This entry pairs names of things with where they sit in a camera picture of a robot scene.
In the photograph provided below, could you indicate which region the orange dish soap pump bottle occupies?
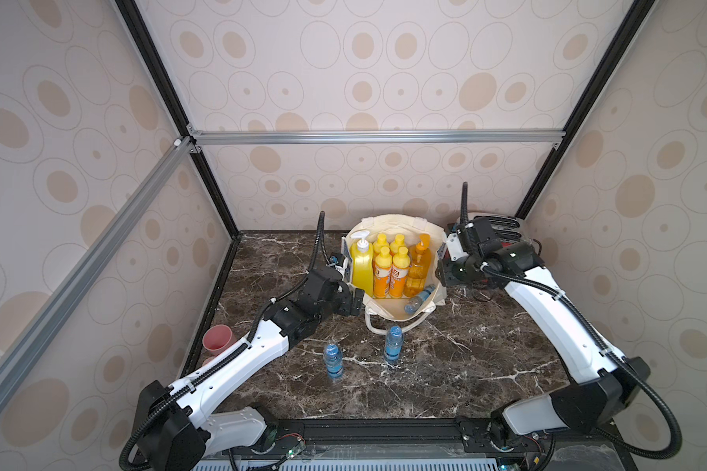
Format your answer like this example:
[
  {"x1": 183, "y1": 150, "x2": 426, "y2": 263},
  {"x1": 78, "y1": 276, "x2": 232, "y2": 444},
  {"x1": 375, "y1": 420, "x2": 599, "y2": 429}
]
[{"x1": 404, "y1": 234, "x2": 432, "y2": 298}]

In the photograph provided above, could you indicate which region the yellow cap juice bottle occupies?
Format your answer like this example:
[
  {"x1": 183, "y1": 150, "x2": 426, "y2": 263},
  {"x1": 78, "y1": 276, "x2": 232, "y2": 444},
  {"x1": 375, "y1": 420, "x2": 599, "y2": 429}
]
[
  {"x1": 389, "y1": 234, "x2": 406, "y2": 255},
  {"x1": 373, "y1": 246, "x2": 393, "y2": 298},
  {"x1": 389, "y1": 246, "x2": 410, "y2": 298},
  {"x1": 372, "y1": 234, "x2": 390, "y2": 256}
]

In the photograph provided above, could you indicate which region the yellow dish soap pump bottle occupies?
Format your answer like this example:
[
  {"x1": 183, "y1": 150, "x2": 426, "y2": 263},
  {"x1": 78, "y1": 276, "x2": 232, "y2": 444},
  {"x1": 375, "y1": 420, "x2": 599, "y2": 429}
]
[{"x1": 351, "y1": 231, "x2": 374, "y2": 298}]

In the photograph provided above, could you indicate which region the blue cap water bottle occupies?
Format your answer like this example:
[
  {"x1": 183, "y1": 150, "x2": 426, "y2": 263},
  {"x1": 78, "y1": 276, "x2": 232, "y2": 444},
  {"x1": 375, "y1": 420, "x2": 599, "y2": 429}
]
[
  {"x1": 404, "y1": 285, "x2": 435, "y2": 315},
  {"x1": 323, "y1": 343, "x2": 344, "y2": 381},
  {"x1": 384, "y1": 326, "x2": 404, "y2": 364}
]

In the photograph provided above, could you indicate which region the blue cap water bottle front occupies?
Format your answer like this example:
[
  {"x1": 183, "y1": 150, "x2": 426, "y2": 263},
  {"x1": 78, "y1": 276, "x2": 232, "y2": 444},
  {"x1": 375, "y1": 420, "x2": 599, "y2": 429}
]
[{"x1": 404, "y1": 285, "x2": 435, "y2": 315}]

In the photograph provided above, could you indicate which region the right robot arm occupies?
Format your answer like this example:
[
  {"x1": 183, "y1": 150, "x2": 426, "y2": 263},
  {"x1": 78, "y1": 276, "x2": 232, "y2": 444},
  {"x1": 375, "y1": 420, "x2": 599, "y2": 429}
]
[{"x1": 435, "y1": 186, "x2": 683, "y2": 460}]

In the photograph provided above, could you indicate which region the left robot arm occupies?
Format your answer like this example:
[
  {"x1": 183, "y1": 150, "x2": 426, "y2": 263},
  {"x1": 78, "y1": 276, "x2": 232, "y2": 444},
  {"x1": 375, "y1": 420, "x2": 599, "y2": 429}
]
[{"x1": 119, "y1": 264, "x2": 364, "y2": 470}]

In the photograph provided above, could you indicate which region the red white toaster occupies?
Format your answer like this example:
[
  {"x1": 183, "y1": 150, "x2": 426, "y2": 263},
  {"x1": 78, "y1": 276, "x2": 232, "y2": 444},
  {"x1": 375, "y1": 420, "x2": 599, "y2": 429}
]
[{"x1": 469, "y1": 212, "x2": 532, "y2": 246}]

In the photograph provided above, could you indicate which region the pink plastic cup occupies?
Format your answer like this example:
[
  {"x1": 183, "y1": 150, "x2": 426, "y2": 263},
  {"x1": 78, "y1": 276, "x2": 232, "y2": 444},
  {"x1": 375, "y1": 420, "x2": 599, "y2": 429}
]
[{"x1": 202, "y1": 324, "x2": 237, "y2": 356}]

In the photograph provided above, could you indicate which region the small green circuit board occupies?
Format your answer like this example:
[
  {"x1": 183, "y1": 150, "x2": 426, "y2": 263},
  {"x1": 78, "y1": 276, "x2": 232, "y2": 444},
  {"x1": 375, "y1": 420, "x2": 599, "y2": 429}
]
[{"x1": 284, "y1": 441, "x2": 306, "y2": 460}]

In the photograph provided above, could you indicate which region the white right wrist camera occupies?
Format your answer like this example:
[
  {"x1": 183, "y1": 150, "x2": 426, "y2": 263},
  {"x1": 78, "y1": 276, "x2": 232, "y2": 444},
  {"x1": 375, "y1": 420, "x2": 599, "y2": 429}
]
[{"x1": 446, "y1": 233, "x2": 467, "y2": 262}]

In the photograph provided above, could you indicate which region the silver horizontal frame bar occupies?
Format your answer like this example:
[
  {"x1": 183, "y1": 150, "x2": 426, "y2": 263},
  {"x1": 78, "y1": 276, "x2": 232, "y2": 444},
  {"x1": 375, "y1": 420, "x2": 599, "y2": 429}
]
[{"x1": 192, "y1": 129, "x2": 566, "y2": 145}]

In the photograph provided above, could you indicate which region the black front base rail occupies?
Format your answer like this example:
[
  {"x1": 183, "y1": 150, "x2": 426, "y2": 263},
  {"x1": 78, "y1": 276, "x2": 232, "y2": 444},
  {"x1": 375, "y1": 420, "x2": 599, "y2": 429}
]
[{"x1": 191, "y1": 417, "x2": 636, "y2": 470}]

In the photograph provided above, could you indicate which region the black left frame post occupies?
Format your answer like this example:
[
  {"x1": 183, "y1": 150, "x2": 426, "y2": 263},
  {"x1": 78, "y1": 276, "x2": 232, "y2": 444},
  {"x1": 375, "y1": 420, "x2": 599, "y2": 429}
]
[{"x1": 114, "y1": 0, "x2": 241, "y2": 239}]

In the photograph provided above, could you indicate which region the black frame post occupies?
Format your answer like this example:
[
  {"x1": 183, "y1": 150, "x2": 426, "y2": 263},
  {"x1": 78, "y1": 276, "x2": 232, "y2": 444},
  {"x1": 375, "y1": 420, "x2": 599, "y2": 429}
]
[
  {"x1": 114, "y1": 0, "x2": 241, "y2": 239},
  {"x1": 515, "y1": 0, "x2": 656, "y2": 219}
]

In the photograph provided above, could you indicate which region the black right frame post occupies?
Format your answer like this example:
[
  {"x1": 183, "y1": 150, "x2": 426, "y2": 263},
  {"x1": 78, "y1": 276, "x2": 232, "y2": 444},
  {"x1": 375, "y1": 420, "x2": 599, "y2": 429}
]
[{"x1": 515, "y1": 0, "x2": 656, "y2": 219}]

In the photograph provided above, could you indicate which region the silver diagonal frame bar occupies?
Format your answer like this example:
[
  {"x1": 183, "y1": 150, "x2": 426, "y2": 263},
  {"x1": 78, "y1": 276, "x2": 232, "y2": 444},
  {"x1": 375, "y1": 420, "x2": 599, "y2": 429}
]
[{"x1": 0, "y1": 137, "x2": 194, "y2": 413}]

